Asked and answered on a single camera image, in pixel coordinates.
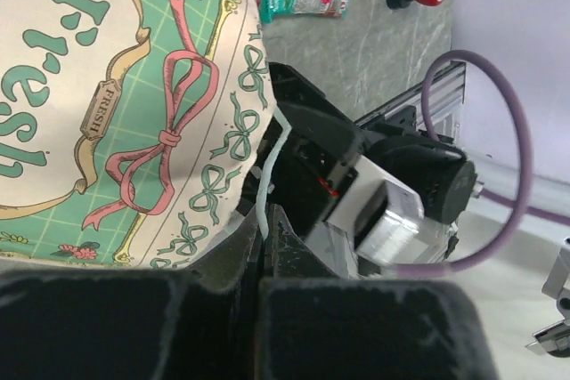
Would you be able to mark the green printed paper bag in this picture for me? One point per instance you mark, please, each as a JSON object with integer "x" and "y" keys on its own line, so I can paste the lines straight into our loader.
{"x": 128, "y": 127}

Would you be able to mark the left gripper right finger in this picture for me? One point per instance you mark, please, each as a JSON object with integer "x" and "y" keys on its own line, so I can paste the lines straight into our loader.
{"x": 312, "y": 324}

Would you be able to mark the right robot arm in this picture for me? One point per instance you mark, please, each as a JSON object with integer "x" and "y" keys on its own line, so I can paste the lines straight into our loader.
{"x": 436, "y": 169}

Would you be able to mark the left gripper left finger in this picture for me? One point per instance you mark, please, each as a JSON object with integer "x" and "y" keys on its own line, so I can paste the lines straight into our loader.
{"x": 189, "y": 323}

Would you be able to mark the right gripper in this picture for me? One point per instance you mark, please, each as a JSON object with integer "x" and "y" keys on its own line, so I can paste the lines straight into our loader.
{"x": 316, "y": 165}

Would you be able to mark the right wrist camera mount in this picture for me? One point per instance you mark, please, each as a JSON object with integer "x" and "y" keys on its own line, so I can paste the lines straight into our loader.
{"x": 378, "y": 222}

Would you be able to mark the aluminium frame rail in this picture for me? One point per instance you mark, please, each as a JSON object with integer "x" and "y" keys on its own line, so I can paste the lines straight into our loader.
{"x": 446, "y": 99}

